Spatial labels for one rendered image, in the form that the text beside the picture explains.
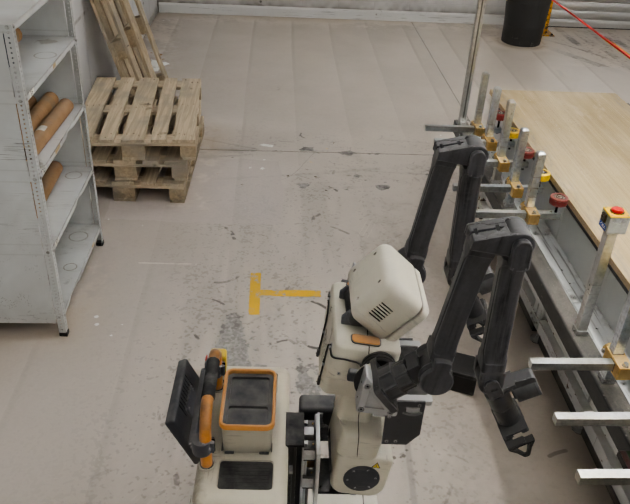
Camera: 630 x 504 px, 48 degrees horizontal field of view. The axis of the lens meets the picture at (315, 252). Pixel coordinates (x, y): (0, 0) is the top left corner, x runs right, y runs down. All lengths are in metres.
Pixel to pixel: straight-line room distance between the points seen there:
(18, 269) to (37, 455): 0.91
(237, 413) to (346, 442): 0.31
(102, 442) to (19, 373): 0.64
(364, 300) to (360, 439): 0.45
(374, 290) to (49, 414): 2.05
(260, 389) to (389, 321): 0.52
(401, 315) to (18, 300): 2.41
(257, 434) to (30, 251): 1.89
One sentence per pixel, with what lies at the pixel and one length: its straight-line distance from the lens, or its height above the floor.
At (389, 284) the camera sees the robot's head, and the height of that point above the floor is 1.38.
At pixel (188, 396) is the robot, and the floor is 0.92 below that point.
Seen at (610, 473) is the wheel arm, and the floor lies 0.86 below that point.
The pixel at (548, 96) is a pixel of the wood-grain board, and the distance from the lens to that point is 4.62.
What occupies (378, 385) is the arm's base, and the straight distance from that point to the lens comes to 1.68.
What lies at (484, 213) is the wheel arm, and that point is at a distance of 3.28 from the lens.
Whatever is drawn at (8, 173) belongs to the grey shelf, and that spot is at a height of 0.91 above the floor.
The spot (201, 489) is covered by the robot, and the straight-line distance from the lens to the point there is 1.99.
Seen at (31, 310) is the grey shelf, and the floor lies 0.16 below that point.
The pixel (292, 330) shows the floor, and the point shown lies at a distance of 3.76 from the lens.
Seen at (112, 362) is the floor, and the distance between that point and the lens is 3.64.
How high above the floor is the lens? 2.35
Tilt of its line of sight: 32 degrees down
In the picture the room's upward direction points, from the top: 3 degrees clockwise
